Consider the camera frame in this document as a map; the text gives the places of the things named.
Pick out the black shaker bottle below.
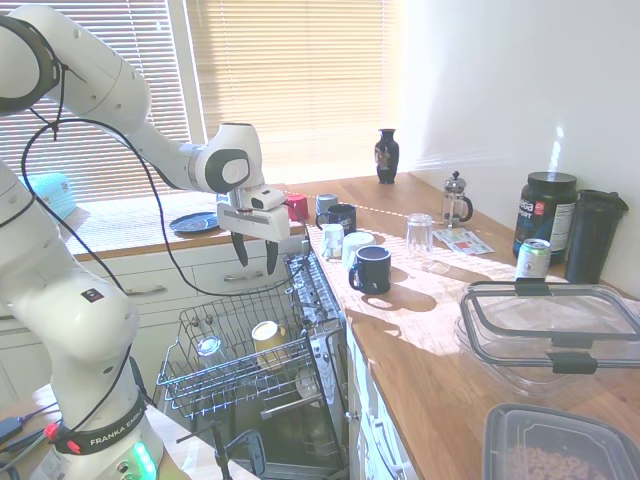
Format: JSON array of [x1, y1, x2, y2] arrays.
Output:
[[564, 188, 630, 285]]

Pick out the printed paper card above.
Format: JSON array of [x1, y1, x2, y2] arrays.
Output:
[[432, 227, 496, 256]]

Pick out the stainless steel dishwasher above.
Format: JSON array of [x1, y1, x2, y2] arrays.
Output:
[[164, 249, 362, 480]]

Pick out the black protein powder tub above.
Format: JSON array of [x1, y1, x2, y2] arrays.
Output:
[[513, 171, 579, 266]]

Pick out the white under-counter cabinet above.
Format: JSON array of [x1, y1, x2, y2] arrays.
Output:
[[344, 319, 417, 480]]

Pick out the pale blue-grey mug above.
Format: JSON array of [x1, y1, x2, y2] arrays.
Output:
[[315, 193, 342, 219]]

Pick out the clear textured drinking glass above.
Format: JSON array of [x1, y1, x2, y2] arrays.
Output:
[[195, 335, 226, 366]]

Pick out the white and green can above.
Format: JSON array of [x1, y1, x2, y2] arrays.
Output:
[[514, 238, 552, 284]]

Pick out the white bowl in rack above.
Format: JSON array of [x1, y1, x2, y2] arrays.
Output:
[[293, 368, 326, 400]]

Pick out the plain white mug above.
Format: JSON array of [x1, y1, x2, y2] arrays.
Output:
[[341, 231, 377, 274]]

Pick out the dark painted vase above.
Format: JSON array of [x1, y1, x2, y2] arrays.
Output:
[[374, 128, 401, 185]]

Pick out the grey container with cereal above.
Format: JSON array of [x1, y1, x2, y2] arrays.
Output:
[[482, 402, 640, 480]]

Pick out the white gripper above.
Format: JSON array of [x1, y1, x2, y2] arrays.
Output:
[[216, 202, 292, 276]]

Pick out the black camera stand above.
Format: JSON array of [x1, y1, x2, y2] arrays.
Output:
[[177, 419, 267, 480]]

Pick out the narrow window blind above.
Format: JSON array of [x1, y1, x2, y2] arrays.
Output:
[[0, 0, 194, 206]]

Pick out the speckled navy mug with print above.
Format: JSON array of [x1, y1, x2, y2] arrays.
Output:
[[315, 203, 358, 236]]

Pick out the wide window blind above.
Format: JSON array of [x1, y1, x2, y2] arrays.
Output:
[[187, 0, 406, 187]]

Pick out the red cup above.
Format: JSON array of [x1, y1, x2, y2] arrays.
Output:
[[285, 194, 310, 224]]

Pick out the red cable clip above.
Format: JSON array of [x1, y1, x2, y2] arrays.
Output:
[[45, 423, 81, 454]]

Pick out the clear upturned glass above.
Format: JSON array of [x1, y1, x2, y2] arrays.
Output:
[[404, 213, 435, 259]]

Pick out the small white creamer jug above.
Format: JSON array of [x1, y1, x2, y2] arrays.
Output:
[[319, 223, 346, 260]]

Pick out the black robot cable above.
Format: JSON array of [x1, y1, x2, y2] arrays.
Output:
[[20, 29, 310, 436]]

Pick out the grey wire dishwasher rack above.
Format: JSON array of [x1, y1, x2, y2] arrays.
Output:
[[155, 252, 351, 422]]

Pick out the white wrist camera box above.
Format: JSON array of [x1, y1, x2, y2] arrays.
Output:
[[249, 185, 287, 212]]

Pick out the glass French press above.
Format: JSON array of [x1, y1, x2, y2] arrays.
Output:
[[441, 170, 474, 230]]

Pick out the plain navy mug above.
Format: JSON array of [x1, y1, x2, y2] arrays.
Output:
[[348, 245, 393, 295]]

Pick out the blue plate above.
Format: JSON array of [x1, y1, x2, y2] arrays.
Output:
[[169, 210, 221, 236]]

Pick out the clear clip-lid food container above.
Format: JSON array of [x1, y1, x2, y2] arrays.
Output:
[[453, 279, 640, 407]]

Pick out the white drawer cabinet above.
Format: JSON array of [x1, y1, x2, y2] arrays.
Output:
[[0, 234, 312, 401]]

